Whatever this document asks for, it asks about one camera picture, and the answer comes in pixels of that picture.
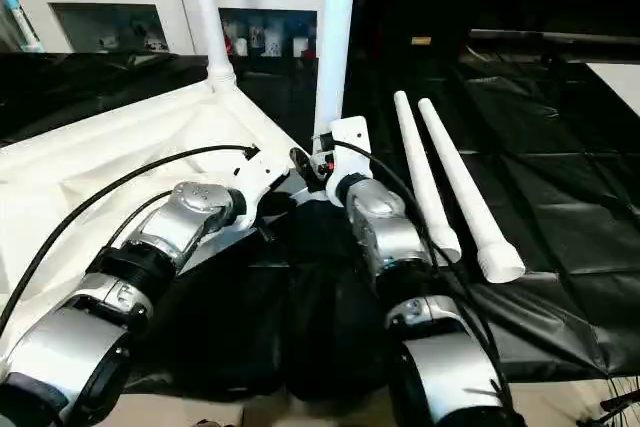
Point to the white plastic table leg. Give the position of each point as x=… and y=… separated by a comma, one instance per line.
x=420, y=167
x=208, y=17
x=335, y=47
x=465, y=197

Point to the white plastic table top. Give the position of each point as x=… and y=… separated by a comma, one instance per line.
x=100, y=157

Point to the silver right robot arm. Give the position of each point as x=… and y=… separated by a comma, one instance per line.
x=390, y=237

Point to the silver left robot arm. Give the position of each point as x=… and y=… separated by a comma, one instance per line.
x=150, y=247

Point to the small tan tag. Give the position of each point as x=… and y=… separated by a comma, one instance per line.
x=421, y=41

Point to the black plastic mat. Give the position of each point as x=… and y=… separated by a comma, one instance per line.
x=560, y=197

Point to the white flat board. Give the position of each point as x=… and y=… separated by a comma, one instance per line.
x=620, y=82

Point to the black metal rail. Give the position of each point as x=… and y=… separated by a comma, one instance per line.
x=550, y=37

